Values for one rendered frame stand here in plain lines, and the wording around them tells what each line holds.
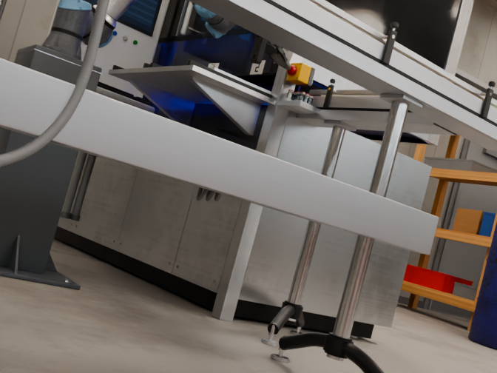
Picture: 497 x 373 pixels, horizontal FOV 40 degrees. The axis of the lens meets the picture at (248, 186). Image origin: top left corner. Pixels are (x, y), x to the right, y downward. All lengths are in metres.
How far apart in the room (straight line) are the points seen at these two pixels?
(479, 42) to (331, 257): 6.11
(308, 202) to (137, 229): 1.68
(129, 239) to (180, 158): 1.89
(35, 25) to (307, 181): 4.27
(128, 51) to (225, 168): 1.97
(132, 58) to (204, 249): 1.14
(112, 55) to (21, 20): 2.38
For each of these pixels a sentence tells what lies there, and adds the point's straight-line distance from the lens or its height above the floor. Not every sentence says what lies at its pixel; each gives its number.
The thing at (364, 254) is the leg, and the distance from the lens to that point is 1.98.
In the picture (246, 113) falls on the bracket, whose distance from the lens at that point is 2.74.
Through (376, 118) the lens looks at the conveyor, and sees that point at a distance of 2.46.
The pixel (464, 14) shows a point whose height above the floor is 1.63.
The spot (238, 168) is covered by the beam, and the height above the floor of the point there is 0.50.
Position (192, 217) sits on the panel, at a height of 0.35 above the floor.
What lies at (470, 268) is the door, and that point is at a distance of 8.89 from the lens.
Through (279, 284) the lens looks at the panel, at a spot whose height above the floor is 0.18.
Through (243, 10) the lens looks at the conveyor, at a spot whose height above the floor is 0.84.
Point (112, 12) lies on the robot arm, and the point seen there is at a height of 1.03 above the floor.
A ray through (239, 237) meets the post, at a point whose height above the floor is 0.32.
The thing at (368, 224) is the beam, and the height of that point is 0.46.
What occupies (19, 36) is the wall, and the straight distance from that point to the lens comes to 5.75.
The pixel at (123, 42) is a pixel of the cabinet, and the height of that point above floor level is 1.09.
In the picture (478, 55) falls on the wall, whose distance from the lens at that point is 8.80.
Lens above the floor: 0.36
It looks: 3 degrees up
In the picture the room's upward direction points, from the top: 15 degrees clockwise
